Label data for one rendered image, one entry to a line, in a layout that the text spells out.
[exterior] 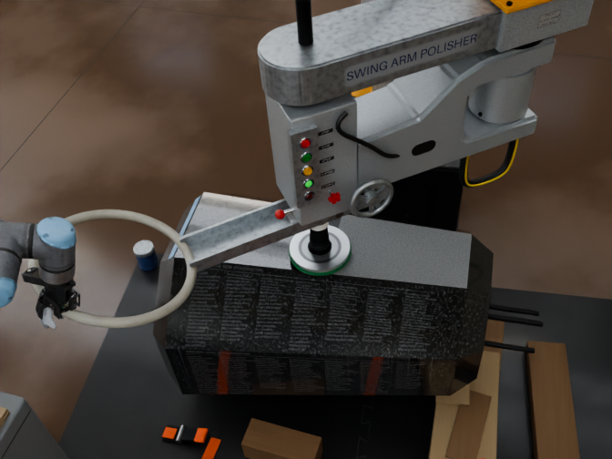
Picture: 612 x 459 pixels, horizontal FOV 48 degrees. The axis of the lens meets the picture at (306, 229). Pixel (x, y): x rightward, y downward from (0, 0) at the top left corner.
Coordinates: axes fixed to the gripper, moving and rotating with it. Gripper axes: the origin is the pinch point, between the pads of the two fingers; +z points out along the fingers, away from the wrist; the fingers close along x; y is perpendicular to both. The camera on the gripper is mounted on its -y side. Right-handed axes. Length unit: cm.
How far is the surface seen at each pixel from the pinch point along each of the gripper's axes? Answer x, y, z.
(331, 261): 81, 42, -3
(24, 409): -10.4, -0.5, 34.7
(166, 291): 52, -4, 29
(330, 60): 59, 33, -82
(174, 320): 48, 5, 34
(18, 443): -15.7, 3.4, 43.0
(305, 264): 75, 36, -1
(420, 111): 92, 49, -64
